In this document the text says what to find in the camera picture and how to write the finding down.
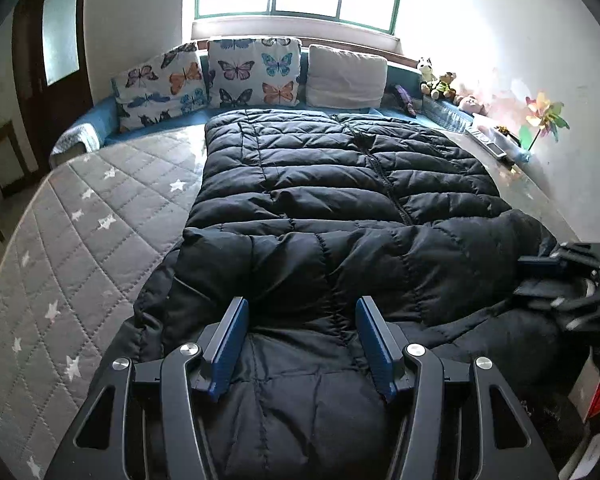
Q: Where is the clear plastic storage box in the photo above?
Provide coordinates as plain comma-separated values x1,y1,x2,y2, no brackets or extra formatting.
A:
495,127,533,163

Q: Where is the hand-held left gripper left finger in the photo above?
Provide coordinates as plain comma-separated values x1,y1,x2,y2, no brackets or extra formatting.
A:
44,296,251,480

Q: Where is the red and white cardboard box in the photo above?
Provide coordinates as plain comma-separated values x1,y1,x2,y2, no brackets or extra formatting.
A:
567,347,600,423

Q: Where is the wide butterfly print pillow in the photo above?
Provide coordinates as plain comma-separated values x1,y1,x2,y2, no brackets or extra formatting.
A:
111,42,208,133

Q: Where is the square butterfly print pillow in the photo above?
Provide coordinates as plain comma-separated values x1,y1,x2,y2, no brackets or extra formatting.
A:
207,37,303,109

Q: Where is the plain white pillow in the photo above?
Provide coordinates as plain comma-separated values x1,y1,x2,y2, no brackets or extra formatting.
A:
305,44,388,109

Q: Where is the black and white plush cow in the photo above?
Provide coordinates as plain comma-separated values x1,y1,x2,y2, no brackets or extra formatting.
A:
416,57,438,95

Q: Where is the dark wooden door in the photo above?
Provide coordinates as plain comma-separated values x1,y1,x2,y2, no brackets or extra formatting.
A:
11,0,93,126

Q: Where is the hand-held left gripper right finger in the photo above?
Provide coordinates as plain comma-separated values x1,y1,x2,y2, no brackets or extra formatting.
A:
355,295,556,480

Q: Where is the blue sofa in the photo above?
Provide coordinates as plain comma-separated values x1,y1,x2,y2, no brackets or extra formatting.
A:
50,45,476,161

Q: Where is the grey star quilted mattress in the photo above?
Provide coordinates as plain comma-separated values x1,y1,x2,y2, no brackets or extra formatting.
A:
0,127,211,480

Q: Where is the pink plush pig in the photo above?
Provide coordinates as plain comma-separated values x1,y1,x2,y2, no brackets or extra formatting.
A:
457,94,486,117

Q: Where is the colourful pinwheel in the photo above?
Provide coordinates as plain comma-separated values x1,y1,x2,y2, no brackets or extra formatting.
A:
517,91,571,153

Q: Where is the black puffer jacket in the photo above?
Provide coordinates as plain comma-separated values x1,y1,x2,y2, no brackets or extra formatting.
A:
92,107,591,480

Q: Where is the wooden table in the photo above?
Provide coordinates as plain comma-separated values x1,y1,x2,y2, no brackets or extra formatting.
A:
0,122,33,243

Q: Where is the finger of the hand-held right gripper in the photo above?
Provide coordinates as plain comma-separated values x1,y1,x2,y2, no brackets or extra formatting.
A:
517,241,600,281
512,280,600,333

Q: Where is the light grey cloth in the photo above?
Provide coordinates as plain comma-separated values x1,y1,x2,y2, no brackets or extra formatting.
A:
50,124,101,167

